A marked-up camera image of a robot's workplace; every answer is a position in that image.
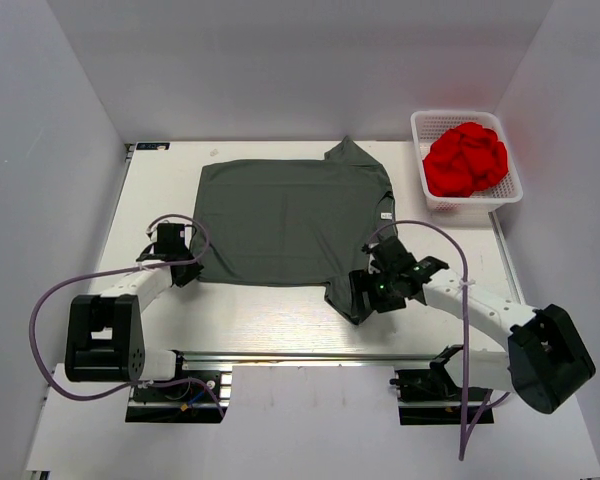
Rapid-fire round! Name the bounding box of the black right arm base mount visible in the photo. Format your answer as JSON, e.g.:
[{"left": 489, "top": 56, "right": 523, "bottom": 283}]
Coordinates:
[{"left": 388, "top": 367, "right": 496, "bottom": 427}]

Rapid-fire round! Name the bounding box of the dark grey t shirt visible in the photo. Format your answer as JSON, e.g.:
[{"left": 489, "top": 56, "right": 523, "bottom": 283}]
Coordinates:
[{"left": 191, "top": 138, "right": 396, "bottom": 324}]

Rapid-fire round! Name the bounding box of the aluminium front table rail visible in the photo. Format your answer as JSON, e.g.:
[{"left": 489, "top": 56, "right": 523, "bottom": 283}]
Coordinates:
[{"left": 183, "top": 351, "right": 437, "bottom": 366}]

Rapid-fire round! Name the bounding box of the small dark table label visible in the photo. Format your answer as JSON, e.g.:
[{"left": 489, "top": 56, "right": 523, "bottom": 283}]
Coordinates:
[{"left": 135, "top": 142, "right": 170, "bottom": 151}]

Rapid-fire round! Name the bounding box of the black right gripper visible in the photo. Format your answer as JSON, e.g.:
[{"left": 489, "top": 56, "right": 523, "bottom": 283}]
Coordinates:
[{"left": 349, "top": 267, "right": 408, "bottom": 317}]

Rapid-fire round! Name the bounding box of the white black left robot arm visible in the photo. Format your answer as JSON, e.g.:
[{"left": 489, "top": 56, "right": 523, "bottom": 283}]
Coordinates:
[{"left": 65, "top": 223, "right": 203, "bottom": 399}]

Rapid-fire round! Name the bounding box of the red crumpled t shirt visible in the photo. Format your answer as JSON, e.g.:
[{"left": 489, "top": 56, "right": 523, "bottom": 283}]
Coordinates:
[{"left": 423, "top": 122, "right": 509, "bottom": 198}]

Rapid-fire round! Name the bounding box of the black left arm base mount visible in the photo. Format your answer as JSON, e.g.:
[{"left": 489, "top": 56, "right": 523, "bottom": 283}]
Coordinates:
[{"left": 125, "top": 370, "right": 232, "bottom": 424}]

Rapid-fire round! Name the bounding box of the white perforated plastic basket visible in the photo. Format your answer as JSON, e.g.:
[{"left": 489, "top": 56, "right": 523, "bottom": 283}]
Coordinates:
[{"left": 411, "top": 110, "right": 523, "bottom": 214}]

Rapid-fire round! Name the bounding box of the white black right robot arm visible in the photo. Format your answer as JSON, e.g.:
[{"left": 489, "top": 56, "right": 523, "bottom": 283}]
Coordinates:
[{"left": 349, "top": 237, "right": 596, "bottom": 414}]

